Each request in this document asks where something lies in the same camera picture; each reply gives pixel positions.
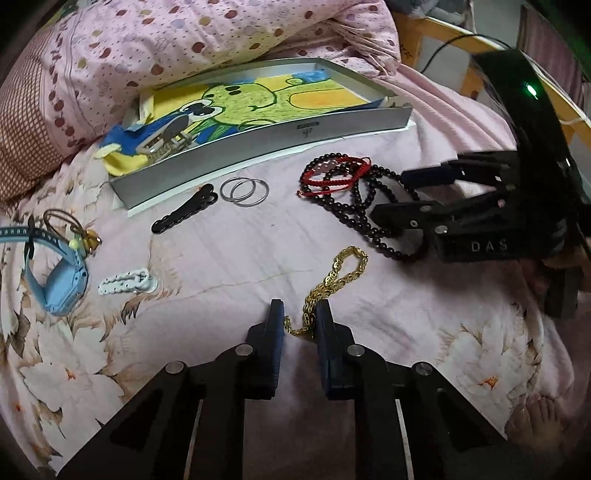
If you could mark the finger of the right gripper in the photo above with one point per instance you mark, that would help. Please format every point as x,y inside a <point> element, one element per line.
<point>489,168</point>
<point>396,218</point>

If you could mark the blue smart watch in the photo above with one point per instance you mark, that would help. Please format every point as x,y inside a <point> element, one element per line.
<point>65,285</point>

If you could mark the pink floral bed sheet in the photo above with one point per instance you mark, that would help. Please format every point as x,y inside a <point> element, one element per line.
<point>62,378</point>

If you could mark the grey tray with frog towel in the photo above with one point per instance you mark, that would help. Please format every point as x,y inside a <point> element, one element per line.
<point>240,113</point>

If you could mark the black hair clip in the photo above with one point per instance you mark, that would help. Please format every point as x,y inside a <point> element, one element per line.
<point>198,202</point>

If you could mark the wooden bed frame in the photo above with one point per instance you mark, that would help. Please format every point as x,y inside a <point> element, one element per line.
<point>412,31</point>

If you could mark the silver hair comb clip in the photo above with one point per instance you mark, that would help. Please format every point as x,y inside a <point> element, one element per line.
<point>168,140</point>

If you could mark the pink dotted rolled quilt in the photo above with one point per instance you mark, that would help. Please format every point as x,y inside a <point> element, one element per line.
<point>76,78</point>

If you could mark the silver hoop earrings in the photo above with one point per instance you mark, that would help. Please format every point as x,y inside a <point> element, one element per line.
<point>244,192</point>

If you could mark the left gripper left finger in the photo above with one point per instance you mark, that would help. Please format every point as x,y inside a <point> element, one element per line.
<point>188,422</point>

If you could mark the white hair clip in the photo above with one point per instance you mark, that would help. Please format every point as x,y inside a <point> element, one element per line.
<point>133,281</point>

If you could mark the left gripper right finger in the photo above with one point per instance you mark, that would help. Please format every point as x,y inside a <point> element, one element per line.
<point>410,421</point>

